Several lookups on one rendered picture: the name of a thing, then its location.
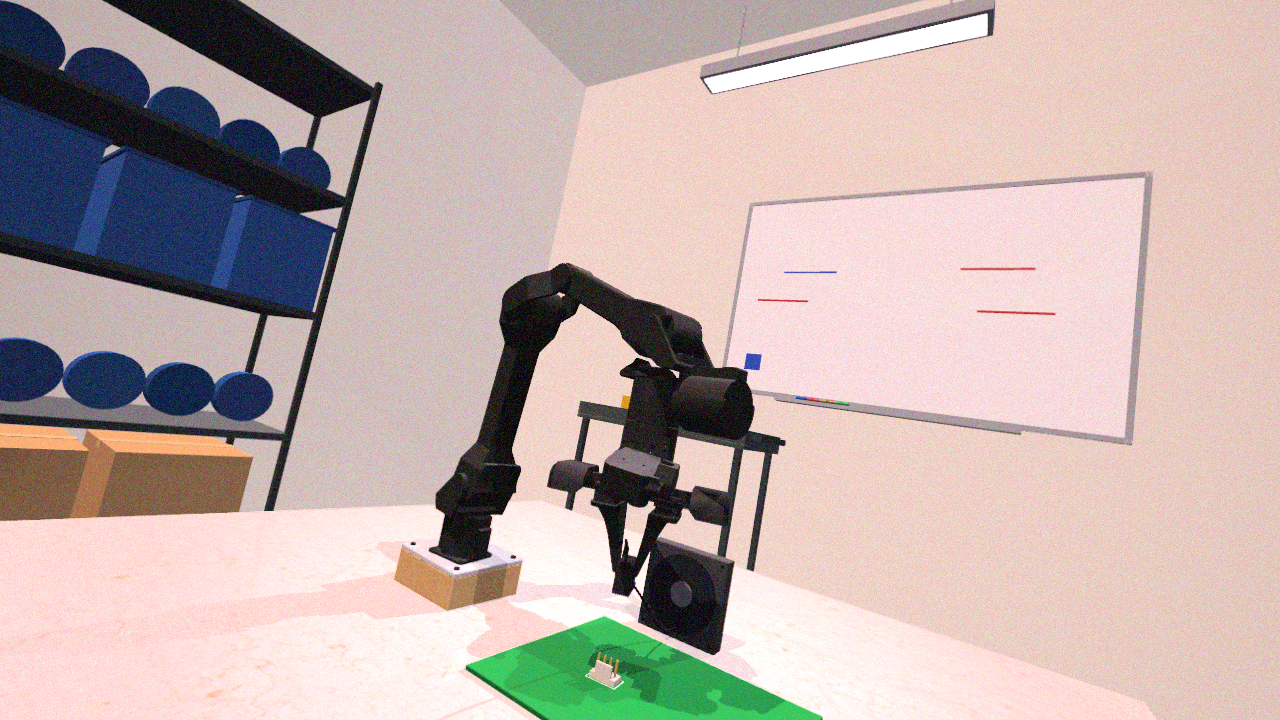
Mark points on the black cooling fan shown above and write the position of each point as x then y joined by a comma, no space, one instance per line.
687,588

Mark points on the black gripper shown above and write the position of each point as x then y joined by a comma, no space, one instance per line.
705,504

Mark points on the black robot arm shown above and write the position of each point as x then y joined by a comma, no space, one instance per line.
704,399

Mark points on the green circuit board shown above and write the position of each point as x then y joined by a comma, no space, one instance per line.
605,670

